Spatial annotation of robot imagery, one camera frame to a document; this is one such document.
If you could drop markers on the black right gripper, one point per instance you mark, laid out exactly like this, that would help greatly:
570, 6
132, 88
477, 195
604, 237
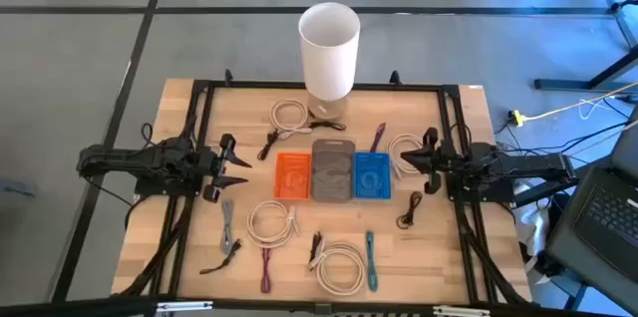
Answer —
448, 162

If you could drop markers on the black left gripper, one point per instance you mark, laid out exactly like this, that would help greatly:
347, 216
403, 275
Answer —
209, 167

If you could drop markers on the orange plastic basket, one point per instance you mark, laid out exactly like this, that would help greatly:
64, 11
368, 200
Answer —
292, 177

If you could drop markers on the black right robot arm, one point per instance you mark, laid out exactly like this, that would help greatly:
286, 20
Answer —
523, 165

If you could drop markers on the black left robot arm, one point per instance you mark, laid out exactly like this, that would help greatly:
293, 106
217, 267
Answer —
149, 160

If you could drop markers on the blue plastic basket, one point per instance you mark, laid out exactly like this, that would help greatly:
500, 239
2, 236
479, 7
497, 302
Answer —
372, 177

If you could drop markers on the grey translucent plastic basket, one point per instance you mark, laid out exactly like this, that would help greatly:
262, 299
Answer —
333, 172

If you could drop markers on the white bag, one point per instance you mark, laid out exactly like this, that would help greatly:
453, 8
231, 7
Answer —
531, 227

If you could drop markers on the white shade wooden table lamp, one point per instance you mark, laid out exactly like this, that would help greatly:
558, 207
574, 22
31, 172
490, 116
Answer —
329, 58

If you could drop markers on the black floor stand beam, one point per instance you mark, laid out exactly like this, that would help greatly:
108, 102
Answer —
558, 84

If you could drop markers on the dark grey laptop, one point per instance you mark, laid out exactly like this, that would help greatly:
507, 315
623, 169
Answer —
608, 217

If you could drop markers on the black aluminium table frame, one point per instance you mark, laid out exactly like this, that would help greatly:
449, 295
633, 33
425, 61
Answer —
324, 86

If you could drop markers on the silver metal bracket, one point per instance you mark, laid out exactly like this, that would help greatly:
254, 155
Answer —
184, 306
461, 311

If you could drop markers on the black wheeled stand frame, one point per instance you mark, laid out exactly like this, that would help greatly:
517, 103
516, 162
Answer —
618, 6

